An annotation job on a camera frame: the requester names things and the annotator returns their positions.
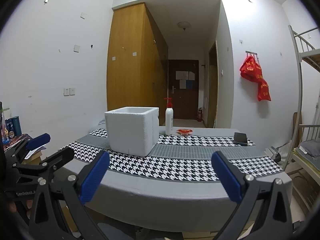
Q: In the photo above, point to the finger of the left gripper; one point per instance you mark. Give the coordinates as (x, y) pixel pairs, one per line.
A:
(50, 164)
(18, 152)

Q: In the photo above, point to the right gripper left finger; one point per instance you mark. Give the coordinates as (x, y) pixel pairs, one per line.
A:
(76, 191)

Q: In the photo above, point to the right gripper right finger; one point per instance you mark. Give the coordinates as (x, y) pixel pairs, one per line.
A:
(273, 219)

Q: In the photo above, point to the person left hand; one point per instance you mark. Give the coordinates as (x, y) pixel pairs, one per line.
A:
(12, 207)

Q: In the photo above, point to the metal bunk bed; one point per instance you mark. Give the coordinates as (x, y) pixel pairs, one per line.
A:
(302, 168)

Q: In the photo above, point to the white styrofoam box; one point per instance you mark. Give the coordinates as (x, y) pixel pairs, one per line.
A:
(133, 130)

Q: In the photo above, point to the grey folded blanket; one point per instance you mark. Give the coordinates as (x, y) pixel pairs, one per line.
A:
(310, 147)

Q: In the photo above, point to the black smartphone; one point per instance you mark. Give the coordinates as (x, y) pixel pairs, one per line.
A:
(240, 139)

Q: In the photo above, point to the houndstooth table runner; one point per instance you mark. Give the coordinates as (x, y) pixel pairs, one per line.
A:
(178, 158)

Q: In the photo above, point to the red snack packet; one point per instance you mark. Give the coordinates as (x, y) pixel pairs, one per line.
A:
(184, 132)

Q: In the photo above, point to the white pump lotion bottle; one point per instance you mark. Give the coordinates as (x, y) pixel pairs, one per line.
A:
(169, 115)

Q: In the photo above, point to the wooden wardrobe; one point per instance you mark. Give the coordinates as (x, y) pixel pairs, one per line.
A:
(137, 61)

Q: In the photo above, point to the red fire extinguisher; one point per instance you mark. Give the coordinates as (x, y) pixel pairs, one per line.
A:
(199, 114)

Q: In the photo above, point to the red hanging bags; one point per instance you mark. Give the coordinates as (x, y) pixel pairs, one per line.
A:
(252, 71)

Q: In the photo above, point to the dark brown entrance door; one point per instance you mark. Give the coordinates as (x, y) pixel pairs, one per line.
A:
(183, 88)

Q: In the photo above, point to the ceiling lamp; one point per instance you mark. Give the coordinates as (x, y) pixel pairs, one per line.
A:
(184, 25)

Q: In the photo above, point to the wall socket pair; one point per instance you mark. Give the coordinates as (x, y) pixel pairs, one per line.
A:
(68, 91)

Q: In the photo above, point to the white wall switch plate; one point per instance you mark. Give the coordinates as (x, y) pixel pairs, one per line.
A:
(76, 48)

